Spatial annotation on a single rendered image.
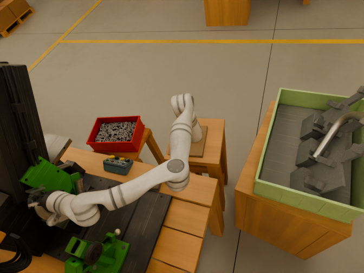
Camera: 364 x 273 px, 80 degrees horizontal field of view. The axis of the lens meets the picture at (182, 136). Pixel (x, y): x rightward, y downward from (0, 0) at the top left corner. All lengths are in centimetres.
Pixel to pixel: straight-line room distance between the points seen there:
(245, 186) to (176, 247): 46
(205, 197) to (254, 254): 94
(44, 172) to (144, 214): 47
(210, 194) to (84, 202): 58
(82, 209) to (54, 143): 62
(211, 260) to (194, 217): 88
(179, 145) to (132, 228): 48
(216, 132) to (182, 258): 69
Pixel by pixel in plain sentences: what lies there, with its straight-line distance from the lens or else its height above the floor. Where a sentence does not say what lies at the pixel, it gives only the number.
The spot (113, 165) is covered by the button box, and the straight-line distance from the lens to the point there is 127.
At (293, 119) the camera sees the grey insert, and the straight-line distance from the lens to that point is 142.
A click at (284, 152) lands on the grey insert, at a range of 127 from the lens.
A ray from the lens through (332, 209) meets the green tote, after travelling 115.
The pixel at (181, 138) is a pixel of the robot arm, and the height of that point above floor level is 123.
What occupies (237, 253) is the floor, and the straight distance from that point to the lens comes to 193.
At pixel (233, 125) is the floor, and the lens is 244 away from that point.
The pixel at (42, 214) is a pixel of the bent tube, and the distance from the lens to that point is 108.
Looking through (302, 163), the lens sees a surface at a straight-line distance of 122.
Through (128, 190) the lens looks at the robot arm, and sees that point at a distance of 74.
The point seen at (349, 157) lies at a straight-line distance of 107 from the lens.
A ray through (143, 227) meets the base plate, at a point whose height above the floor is 90.
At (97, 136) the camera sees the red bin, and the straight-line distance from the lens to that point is 154.
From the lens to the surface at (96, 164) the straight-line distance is 139.
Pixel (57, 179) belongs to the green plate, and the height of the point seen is 115.
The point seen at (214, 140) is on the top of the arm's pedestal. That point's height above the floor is 85.
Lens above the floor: 191
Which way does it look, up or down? 52 degrees down
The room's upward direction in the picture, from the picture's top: 19 degrees counter-clockwise
